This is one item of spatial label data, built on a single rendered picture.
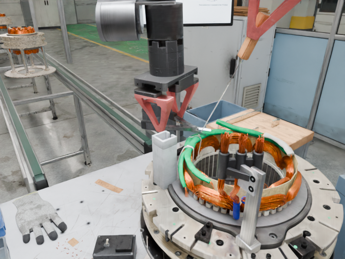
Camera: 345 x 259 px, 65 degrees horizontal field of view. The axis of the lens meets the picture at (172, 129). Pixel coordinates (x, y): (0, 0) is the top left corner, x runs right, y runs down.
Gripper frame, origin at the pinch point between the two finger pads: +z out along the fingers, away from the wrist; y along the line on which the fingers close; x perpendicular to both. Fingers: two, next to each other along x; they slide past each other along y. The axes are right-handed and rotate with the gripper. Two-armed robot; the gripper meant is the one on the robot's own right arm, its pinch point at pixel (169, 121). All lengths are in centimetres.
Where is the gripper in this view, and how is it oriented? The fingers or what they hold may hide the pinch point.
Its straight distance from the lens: 49.5
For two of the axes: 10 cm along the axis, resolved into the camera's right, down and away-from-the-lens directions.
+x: 8.3, 2.3, -5.0
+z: 0.4, 8.8, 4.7
